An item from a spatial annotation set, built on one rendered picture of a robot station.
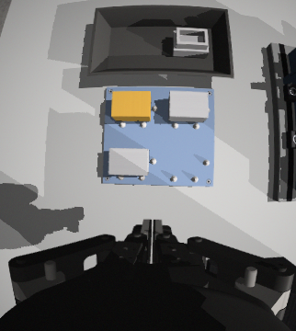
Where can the white rectangular part with pocket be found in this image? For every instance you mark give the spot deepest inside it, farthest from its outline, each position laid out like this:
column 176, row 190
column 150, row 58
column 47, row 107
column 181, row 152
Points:
column 183, row 45

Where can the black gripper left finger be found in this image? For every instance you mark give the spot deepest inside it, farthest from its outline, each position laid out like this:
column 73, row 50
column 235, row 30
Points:
column 38, row 271

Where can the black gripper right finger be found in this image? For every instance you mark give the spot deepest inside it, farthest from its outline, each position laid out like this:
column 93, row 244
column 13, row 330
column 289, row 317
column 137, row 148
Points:
column 265, row 279

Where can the yellow rectangular block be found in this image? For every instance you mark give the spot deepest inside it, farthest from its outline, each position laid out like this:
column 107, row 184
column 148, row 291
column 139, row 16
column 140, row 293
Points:
column 131, row 105

